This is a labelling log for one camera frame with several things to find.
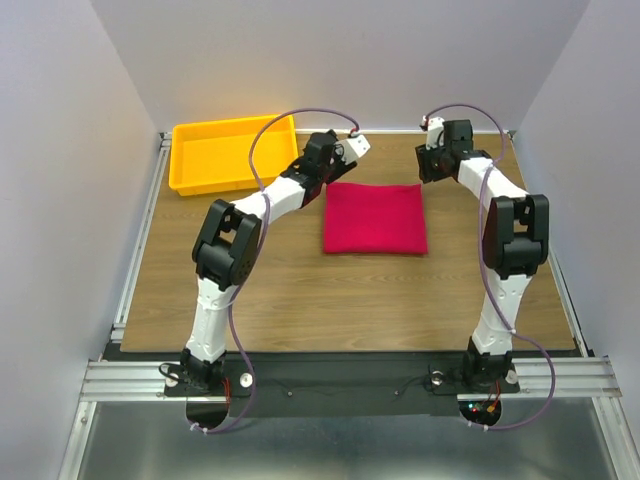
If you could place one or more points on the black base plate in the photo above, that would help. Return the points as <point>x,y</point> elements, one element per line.
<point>340,384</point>

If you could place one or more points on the aluminium frame rail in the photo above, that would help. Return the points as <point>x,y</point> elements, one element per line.
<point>86,409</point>

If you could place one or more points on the red t shirt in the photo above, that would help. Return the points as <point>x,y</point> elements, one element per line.
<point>374,219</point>

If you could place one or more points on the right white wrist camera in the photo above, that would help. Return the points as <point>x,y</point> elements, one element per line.
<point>434,129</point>

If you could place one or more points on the yellow plastic tray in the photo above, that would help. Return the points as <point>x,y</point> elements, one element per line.
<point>212,157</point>

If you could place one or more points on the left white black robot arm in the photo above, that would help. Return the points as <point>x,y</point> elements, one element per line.
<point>228,244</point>

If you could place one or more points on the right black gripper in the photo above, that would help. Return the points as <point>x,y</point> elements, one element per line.
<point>423,159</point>

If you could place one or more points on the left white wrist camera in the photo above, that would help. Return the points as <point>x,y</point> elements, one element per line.
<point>353,148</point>

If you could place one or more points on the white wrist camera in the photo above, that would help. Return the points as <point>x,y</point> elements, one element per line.
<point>434,129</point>
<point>353,148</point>

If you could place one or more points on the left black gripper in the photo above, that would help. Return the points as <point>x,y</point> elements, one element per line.
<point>340,168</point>

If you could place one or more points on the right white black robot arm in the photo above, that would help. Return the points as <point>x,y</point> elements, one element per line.
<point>513,241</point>

